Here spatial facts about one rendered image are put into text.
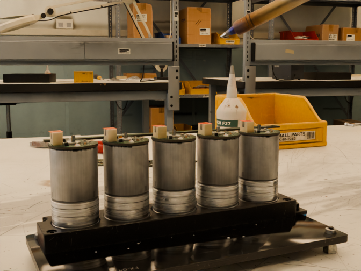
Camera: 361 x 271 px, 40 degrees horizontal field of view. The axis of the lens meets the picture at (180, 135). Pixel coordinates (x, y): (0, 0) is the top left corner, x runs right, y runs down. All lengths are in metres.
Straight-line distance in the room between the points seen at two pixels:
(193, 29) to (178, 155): 4.21
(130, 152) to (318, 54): 2.74
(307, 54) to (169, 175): 2.69
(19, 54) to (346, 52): 1.81
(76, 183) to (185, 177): 0.06
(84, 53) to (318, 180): 2.17
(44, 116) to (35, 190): 4.26
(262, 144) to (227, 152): 0.02
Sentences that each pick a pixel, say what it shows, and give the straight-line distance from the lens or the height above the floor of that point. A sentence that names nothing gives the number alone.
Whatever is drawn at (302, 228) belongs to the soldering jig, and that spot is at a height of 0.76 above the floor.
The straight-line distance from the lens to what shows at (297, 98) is 0.69.
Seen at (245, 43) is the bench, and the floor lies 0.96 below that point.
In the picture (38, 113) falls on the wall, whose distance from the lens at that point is 4.67.
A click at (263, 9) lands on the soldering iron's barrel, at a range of 0.27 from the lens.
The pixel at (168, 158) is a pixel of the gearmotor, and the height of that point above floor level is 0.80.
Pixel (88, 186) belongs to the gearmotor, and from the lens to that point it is 0.25.
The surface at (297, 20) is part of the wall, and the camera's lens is 5.36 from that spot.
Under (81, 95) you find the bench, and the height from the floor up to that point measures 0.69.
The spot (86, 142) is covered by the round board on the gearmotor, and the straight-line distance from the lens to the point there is 0.26.
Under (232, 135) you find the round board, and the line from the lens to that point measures 0.28.
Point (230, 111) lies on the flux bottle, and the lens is 0.55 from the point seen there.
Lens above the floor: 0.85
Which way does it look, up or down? 8 degrees down
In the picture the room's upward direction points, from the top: straight up
